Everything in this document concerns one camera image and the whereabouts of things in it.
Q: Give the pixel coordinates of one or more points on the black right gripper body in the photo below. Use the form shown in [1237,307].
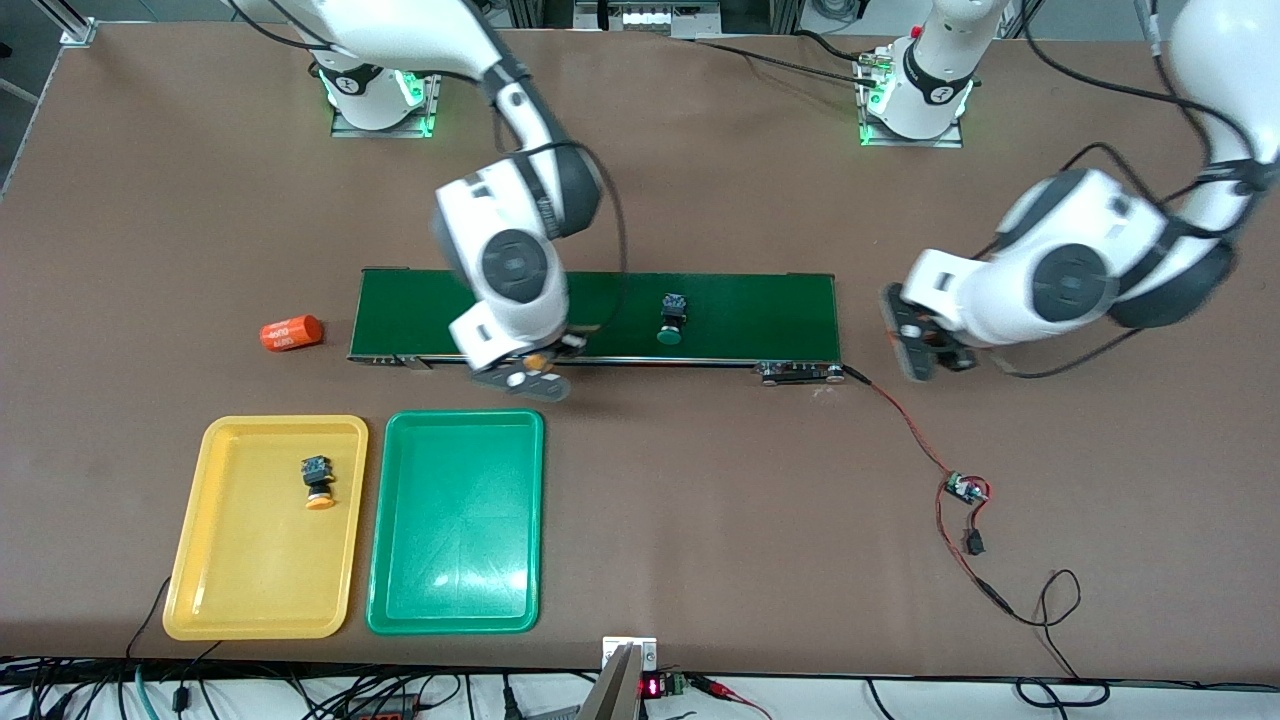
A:
[562,345]

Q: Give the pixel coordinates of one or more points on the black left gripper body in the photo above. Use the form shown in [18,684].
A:
[951,353]

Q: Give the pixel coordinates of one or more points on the yellow push button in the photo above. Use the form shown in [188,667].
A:
[537,358]
[318,482]

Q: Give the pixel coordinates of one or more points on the green push button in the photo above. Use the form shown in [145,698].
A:
[673,318]

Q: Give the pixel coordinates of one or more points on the orange printed cylinder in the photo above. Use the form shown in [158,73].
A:
[292,333]

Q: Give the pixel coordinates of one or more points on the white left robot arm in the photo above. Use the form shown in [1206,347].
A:
[1100,220]

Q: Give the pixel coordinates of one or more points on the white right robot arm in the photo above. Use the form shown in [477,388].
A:
[470,215]

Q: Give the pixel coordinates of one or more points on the green plastic tray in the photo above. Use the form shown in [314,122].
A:
[455,525]

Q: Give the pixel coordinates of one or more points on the small controller circuit board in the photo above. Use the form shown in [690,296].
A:
[965,489]

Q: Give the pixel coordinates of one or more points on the green conveyor belt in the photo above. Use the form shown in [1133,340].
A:
[760,310]

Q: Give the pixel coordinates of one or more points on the yellow plastic tray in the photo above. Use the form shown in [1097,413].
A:
[265,560]

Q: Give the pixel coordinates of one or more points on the red digit display module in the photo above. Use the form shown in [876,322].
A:
[655,687]

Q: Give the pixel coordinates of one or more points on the orange power strip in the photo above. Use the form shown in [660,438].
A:
[380,710]

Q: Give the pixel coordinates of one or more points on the red clip lead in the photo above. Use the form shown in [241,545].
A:
[730,693]

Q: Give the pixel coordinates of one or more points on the white indicator device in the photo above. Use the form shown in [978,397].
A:
[655,15]

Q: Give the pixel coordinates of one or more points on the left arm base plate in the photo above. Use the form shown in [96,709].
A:
[950,140]

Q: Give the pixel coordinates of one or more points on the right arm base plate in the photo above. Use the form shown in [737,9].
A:
[345,125]

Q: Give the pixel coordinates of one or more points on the metal camera bracket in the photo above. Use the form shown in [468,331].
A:
[618,680]

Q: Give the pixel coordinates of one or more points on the aluminium corner bracket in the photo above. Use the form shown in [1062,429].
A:
[78,32]

